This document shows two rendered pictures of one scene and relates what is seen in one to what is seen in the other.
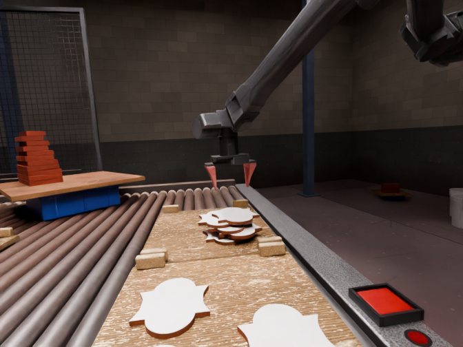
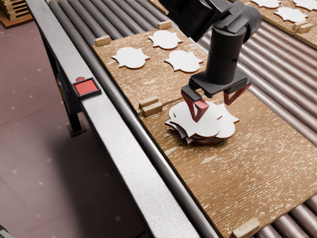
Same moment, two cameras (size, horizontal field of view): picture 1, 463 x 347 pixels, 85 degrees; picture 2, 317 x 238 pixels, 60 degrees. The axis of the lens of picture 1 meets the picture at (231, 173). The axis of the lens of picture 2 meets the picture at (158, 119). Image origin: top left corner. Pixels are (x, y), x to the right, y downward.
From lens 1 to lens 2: 1.17 m
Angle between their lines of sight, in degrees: 123
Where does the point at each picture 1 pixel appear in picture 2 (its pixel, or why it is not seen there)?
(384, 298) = (84, 88)
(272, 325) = (136, 59)
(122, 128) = not seen: outside the picture
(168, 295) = (188, 62)
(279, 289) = (137, 79)
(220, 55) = not seen: outside the picture
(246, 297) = (153, 72)
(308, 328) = (122, 60)
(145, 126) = not seen: outside the picture
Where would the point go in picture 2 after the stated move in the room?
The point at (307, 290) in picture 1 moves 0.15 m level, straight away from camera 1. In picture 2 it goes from (122, 81) to (122, 114)
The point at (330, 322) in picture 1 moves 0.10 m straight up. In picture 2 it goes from (114, 68) to (110, 42)
